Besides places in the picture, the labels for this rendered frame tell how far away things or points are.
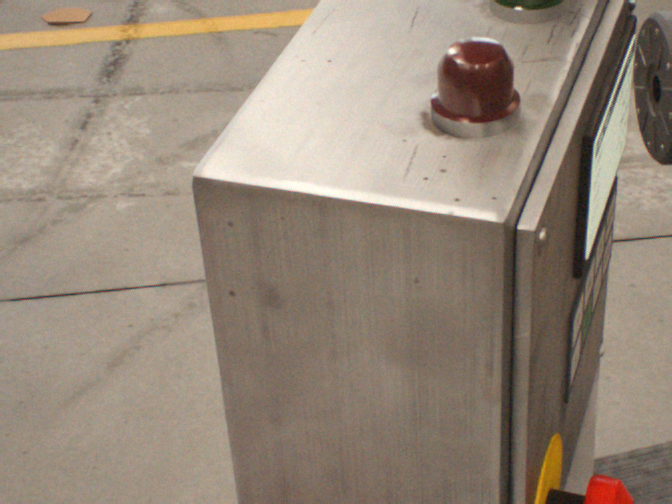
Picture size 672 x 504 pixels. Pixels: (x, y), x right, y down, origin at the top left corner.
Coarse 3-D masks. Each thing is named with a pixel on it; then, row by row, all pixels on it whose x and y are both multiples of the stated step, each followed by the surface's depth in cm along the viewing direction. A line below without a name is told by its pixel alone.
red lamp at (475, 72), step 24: (456, 48) 38; (480, 48) 38; (504, 48) 38; (456, 72) 37; (480, 72) 37; (504, 72) 38; (432, 96) 39; (456, 96) 38; (480, 96) 37; (504, 96) 38; (432, 120) 39; (456, 120) 38; (480, 120) 38; (504, 120) 38
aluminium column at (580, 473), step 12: (600, 360) 58; (588, 408) 60; (588, 420) 60; (588, 432) 61; (588, 444) 61; (576, 456) 62; (588, 456) 62; (576, 468) 62; (588, 468) 62; (576, 480) 62; (588, 480) 63; (576, 492) 63
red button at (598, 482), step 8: (592, 480) 45; (600, 480) 45; (608, 480) 45; (616, 480) 45; (552, 488) 46; (592, 488) 45; (600, 488) 45; (608, 488) 45; (616, 488) 45; (624, 488) 45; (552, 496) 46; (560, 496) 46; (568, 496) 46; (576, 496) 46; (584, 496) 46; (592, 496) 44; (600, 496) 44; (608, 496) 44; (616, 496) 44; (624, 496) 45
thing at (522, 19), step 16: (496, 0) 44; (512, 0) 43; (528, 0) 43; (544, 0) 43; (560, 0) 43; (496, 16) 44; (512, 16) 43; (528, 16) 43; (544, 16) 43; (560, 16) 44
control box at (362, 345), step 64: (384, 0) 45; (448, 0) 45; (576, 0) 44; (320, 64) 42; (384, 64) 42; (576, 64) 42; (256, 128) 39; (320, 128) 39; (384, 128) 39; (512, 128) 38; (576, 128) 40; (192, 192) 38; (256, 192) 37; (320, 192) 37; (384, 192) 36; (448, 192) 36; (512, 192) 36; (576, 192) 42; (256, 256) 39; (320, 256) 38; (384, 256) 37; (448, 256) 36; (512, 256) 36; (256, 320) 40; (320, 320) 39; (384, 320) 38; (448, 320) 38; (512, 320) 38; (256, 384) 42; (320, 384) 41; (384, 384) 40; (448, 384) 39; (512, 384) 39; (576, 384) 50; (256, 448) 44; (320, 448) 43; (384, 448) 42; (448, 448) 41; (512, 448) 41
